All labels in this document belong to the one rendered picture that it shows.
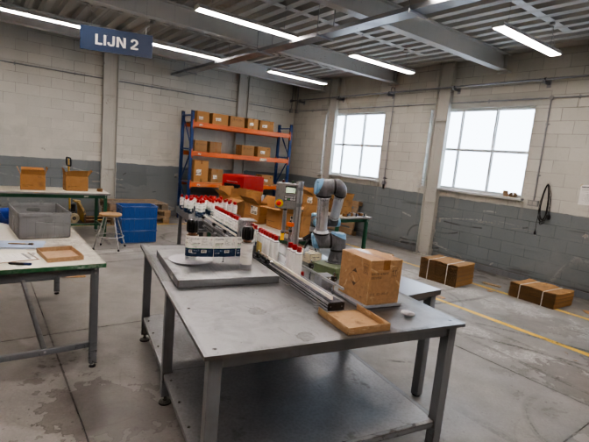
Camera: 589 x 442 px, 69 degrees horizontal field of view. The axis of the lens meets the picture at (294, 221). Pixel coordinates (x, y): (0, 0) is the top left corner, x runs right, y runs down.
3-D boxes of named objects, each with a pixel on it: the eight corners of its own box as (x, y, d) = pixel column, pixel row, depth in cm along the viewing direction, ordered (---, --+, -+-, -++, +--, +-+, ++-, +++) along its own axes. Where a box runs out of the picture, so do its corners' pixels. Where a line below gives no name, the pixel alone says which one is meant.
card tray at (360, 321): (317, 313, 236) (318, 306, 236) (357, 310, 248) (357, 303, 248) (347, 335, 210) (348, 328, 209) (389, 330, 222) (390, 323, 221)
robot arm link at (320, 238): (331, 251, 323) (337, 180, 306) (311, 251, 321) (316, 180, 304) (328, 245, 334) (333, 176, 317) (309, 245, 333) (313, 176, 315)
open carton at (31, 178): (17, 189, 663) (17, 166, 658) (16, 187, 698) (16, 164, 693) (48, 190, 688) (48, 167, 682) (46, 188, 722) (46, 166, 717)
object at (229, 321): (139, 246, 360) (139, 244, 360) (298, 245, 428) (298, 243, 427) (203, 361, 175) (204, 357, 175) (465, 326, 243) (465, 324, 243)
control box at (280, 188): (276, 206, 330) (279, 181, 327) (298, 209, 327) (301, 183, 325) (273, 207, 320) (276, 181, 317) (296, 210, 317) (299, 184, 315)
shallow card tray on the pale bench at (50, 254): (36, 252, 318) (36, 247, 318) (71, 249, 334) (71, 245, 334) (47, 263, 294) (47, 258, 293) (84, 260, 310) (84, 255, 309)
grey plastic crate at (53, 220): (8, 226, 394) (7, 203, 391) (56, 225, 420) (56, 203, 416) (17, 239, 349) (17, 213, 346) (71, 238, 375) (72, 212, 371)
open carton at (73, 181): (64, 191, 702) (65, 168, 696) (58, 188, 739) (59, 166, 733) (95, 191, 731) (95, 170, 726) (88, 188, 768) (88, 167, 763)
